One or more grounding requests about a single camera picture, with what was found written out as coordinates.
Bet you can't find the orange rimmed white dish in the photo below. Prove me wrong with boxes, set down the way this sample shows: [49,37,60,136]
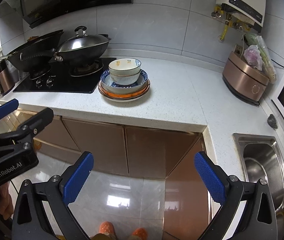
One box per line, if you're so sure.
[98,80,150,100]

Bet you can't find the blue white porcelain bowl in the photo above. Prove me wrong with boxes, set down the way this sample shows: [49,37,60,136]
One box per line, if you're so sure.
[100,70,148,94]

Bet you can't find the patterned plate front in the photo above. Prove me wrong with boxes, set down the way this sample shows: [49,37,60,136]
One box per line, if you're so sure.
[98,80,150,102]

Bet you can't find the white bowl gold rim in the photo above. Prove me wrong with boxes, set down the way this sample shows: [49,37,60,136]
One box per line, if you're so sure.
[110,73,140,86]

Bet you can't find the green bowl blue leaf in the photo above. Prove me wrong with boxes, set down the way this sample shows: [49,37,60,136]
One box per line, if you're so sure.
[108,58,141,76]

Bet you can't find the person left hand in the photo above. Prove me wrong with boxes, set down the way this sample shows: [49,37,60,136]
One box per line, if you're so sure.
[0,182,14,220]

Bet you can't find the black gas stove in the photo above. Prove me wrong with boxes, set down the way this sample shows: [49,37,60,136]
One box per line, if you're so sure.
[13,57,115,94]

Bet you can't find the black wok left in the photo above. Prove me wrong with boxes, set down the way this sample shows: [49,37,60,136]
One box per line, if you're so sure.
[0,29,64,72]

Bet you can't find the black wok with lid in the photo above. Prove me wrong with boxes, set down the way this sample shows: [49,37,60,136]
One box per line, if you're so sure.
[53,25,111,64]

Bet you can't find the steel wool scrubber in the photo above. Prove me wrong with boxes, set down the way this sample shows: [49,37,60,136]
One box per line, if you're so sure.
[267,114,278,129]

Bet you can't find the brown cabinet doors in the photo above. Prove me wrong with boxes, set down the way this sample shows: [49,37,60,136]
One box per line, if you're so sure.
[0,108,213,240]

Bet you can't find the rose gold rice cooker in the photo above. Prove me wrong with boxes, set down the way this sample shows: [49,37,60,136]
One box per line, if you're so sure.
[222,51,269,106]

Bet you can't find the plastic bag of vegetables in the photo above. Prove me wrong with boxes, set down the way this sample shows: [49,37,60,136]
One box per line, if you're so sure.
[243,33,277,84]

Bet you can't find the wall power outlet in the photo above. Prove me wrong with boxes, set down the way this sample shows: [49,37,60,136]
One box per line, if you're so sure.
[233,44,243,56]

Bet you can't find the yellow gas hose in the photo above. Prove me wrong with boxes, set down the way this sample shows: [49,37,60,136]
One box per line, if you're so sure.
[219,19,229,41]

